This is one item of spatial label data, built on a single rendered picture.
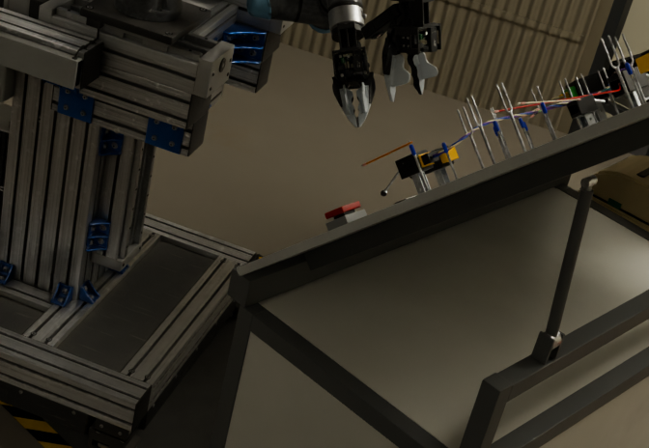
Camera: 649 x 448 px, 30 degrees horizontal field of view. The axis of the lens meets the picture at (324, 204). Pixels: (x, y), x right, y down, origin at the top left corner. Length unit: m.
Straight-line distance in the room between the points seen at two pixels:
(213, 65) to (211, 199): 1.77
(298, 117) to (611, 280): 2.51
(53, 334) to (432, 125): 2.61
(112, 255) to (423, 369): 1.19
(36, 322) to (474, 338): 1.26
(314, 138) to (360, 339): 2.65
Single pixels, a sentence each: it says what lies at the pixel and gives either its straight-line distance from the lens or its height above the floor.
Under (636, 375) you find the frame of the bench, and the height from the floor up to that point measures 0.79.
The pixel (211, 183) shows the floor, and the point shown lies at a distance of 4.52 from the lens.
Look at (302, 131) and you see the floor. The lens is 5.05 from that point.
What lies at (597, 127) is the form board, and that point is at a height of 1.50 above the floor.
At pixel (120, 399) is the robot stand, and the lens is 3.07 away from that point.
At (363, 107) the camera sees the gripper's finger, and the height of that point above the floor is 1.16.
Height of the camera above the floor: 2.17
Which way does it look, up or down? 29 degrees down
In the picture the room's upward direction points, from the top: 14 degrees clockwise
